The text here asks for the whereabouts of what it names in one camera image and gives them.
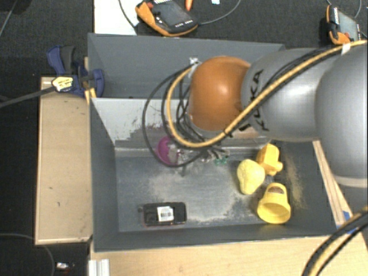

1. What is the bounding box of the grey metal bin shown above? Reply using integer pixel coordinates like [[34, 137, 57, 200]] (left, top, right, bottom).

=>
[[87, 32, 339, 251]]

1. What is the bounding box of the yellow toy pear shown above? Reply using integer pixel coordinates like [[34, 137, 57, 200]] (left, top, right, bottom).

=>
[[236, 159, 266, 196]]

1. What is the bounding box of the purple cup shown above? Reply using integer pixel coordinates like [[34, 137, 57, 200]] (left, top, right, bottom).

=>
[[156, 135, 179, 166]]

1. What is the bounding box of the yellow toy block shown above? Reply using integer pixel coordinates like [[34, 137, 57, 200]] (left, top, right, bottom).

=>
[[255, 143, 284, 177]]

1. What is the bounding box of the black flat box with barcode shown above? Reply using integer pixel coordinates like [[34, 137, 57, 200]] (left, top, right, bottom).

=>
[[141, 201, 187, 227]]

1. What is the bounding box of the yellow cup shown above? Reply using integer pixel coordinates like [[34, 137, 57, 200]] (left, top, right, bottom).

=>
[[256, 182, 292, 225]]

